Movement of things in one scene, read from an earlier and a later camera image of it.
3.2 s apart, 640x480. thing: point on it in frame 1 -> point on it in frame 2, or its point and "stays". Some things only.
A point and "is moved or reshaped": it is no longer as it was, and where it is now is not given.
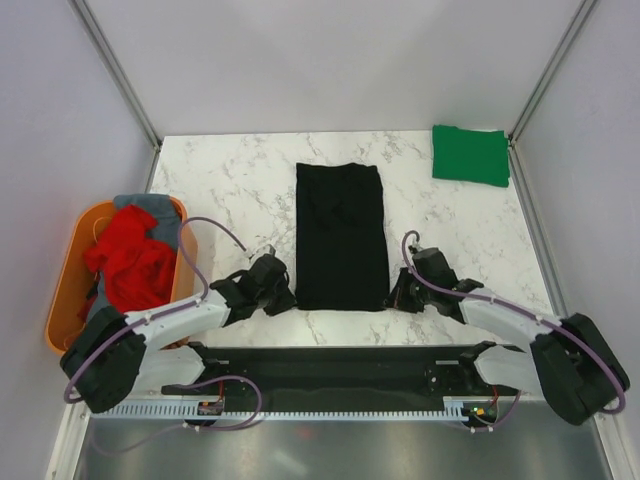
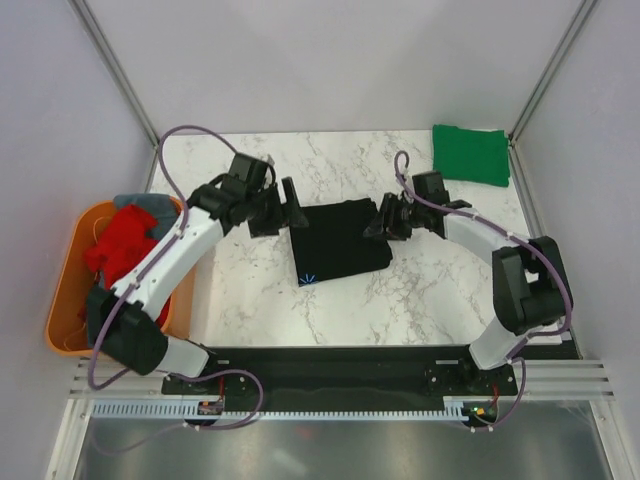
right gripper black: (398, 299) -> (382, 226)
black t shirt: (341, 250) is moved or reshaped
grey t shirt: (167, 229) stays
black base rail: (351, 373) stays
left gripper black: (286, 301) -> (283, 213)
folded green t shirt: (474, 155) stays
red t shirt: (139, 271) stays
